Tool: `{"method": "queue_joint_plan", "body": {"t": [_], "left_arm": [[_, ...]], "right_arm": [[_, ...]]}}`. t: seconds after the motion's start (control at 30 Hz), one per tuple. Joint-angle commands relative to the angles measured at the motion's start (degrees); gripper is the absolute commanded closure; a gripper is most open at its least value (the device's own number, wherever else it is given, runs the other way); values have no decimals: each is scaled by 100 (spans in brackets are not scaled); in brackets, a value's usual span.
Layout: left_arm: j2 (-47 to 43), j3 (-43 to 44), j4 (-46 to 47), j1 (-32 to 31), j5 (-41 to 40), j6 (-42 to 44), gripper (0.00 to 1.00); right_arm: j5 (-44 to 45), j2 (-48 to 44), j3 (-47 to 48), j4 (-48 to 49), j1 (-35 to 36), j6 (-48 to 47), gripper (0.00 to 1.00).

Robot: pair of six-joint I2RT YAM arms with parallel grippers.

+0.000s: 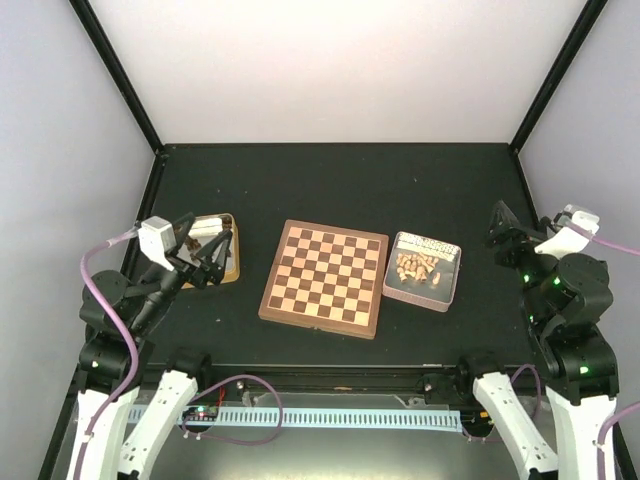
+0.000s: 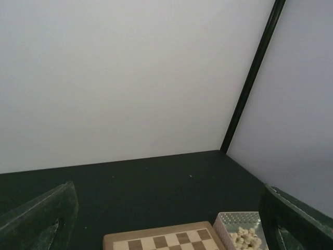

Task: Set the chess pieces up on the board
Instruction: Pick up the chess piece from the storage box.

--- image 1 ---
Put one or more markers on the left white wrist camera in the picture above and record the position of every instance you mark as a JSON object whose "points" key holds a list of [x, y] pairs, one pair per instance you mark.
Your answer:
{"points": [[156, 238]]}

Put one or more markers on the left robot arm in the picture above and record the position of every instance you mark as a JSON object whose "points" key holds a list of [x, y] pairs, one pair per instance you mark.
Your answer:
{"points": [[120, 315]]}

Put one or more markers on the second right white arm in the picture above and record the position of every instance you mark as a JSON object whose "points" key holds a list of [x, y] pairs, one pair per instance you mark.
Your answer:
{"points": [[482, 378]]}

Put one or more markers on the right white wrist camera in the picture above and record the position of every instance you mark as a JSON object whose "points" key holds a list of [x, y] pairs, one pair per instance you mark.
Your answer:
{"points": [[574, 227]]}

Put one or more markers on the gold tin with dark pieces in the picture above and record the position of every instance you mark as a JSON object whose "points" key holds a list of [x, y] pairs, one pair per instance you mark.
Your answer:
{"points": [[218, 235]]}

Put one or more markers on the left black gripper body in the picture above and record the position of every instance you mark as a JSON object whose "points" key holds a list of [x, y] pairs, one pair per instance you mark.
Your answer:
{"points": [[199, 275]]}

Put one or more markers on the second left white arm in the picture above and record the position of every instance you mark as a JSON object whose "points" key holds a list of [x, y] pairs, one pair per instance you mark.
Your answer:
{"points": [[187, 372]]}

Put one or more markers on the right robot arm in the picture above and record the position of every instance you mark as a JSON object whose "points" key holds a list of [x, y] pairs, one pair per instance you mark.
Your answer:
{"points": [[565, 292]]}

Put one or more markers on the light blue cable duct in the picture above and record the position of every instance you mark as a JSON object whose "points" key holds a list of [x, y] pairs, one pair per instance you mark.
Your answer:
{"points": [[332, 418]]}

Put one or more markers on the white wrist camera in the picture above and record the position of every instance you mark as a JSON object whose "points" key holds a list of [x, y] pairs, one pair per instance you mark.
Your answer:
{"points": [[574, 227], [156, 238]]}

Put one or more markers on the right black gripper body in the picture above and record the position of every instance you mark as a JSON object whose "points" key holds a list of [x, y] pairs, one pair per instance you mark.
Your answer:
{"points": [[523, 237]]}

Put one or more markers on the pink tin with light pieces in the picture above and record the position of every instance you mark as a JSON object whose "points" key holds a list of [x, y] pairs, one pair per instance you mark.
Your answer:
{"points": [[422, 271]]}

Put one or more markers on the wooden chess board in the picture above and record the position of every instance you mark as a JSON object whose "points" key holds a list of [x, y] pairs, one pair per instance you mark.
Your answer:
{"points": [[326, 278]]}

